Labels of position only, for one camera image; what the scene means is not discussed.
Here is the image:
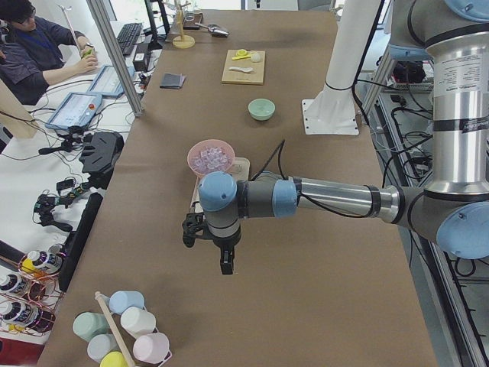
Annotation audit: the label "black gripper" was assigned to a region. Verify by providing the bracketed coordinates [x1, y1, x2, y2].
[182, 213, 241, 275]

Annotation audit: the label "white ceramic spoon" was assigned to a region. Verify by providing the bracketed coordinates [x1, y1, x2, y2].
[228, 67, 254, 73]

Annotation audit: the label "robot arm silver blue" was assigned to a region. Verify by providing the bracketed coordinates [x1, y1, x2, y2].
[183, 1, 488, 274]

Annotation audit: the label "pink bowl of ice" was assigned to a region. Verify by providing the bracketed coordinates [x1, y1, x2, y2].
[187, 139, 235, 177]

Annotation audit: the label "green ceramic bowl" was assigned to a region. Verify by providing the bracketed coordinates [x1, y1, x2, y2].
[248, 98, 276, 122]

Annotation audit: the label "metal ice scoop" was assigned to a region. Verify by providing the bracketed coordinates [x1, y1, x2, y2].
[196, 22, 229, 37]

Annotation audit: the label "cream plastic tray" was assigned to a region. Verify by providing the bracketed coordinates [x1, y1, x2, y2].
[190, 157, 251, 213]

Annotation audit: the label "white plastic cup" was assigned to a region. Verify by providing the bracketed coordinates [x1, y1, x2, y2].
[120, 307, 156, 339]

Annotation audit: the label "blue plastic cup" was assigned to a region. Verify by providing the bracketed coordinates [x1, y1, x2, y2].
[108, 291, 145, 315]

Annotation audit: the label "pink plastic cup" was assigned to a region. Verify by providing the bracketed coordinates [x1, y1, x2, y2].
[133, 333, 172, 364]

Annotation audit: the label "wooden cup rack pole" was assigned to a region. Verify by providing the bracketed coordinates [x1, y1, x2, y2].
[95, 291, 136, 367]

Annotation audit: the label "black long bar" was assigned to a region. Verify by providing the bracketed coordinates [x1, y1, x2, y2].
[58, 193, 103, 292]

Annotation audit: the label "yellow plastic cup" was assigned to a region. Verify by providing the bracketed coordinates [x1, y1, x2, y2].
[99, 351, 128, 367]

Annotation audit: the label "grey plastic cup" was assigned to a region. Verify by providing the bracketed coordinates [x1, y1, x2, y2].
[87, 334, 118, 363]

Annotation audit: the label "green plastic cup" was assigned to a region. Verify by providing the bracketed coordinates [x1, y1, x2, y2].
[73, 312, 109, 342]

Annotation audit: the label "black controller device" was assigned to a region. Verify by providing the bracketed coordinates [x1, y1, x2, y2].
[79, 132, 125, 190]

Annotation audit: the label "wooden cutting board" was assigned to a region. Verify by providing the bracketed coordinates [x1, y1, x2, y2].
[221, 49, 266, 85]

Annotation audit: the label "white round ball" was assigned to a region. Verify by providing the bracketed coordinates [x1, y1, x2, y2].
[250, 53, 261, 63]

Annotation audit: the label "yellow lemon slices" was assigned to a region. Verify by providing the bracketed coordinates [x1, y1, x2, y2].
[232, 49, 251, 60]

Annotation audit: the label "blue teach pendant near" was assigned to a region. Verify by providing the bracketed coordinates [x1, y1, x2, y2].
[45, 92, 102, 131]

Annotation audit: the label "blue teach pendant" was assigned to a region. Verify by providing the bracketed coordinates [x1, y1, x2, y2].
[45, 92, 102, 131]
[87, 65, 124, 99]

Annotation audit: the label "blue teach pendant far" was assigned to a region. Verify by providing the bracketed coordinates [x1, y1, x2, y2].
[87, 65, 124, 99]

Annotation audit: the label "wooden mug tree stand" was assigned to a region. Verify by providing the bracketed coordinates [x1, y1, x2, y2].
[172, 0, 195, 49]

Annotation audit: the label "black keyboard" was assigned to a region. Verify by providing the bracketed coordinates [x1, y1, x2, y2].
[116, 23, 142, 57]

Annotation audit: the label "seated person in blue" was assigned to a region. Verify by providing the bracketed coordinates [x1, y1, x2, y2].
[1, 1, 98, 106]

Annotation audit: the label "copper wire bottle rack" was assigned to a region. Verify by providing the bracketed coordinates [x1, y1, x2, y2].
[1, 242, 66, 337]

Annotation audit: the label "aluminium frame post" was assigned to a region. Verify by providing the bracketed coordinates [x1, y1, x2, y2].
[86, 0, 143, 118]

